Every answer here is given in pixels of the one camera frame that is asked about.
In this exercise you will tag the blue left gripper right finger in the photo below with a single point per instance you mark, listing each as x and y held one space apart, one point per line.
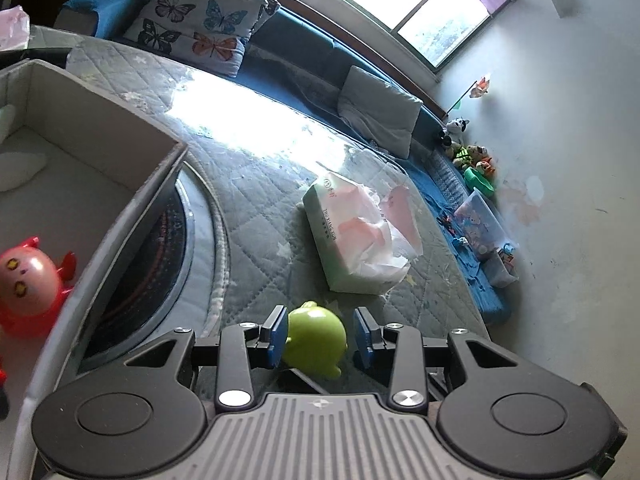
368 335

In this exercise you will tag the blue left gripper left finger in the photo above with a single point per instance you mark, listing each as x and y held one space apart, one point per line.
273 335

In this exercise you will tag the green round alien toy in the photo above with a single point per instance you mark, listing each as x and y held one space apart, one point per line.
317 341

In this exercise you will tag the red round pig toy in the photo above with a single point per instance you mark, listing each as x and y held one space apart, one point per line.
33 289

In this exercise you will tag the black red doll toy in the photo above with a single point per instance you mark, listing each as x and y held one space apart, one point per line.
4 398

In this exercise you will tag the open tissue pack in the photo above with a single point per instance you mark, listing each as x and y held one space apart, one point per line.
366 243

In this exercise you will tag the round black turntable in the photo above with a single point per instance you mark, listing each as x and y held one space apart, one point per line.
176 278

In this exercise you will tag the blue sofa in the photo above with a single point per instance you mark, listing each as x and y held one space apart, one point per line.
263 137

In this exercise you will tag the clear plastic toy bin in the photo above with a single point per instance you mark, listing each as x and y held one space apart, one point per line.
488 240

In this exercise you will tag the pile of plush toys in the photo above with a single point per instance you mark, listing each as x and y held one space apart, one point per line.
472 161

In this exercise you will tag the grey cushion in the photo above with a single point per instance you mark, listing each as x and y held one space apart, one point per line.
379 111

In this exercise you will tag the grey storage box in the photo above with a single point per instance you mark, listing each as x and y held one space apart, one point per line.
110 168

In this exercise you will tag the white plush toy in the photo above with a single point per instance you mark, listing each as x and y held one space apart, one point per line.
17 168

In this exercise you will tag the butterfly print pillow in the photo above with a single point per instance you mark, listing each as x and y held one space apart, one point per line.
211 35

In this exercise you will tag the pink tissue pack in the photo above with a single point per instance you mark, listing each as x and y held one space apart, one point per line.
14 29

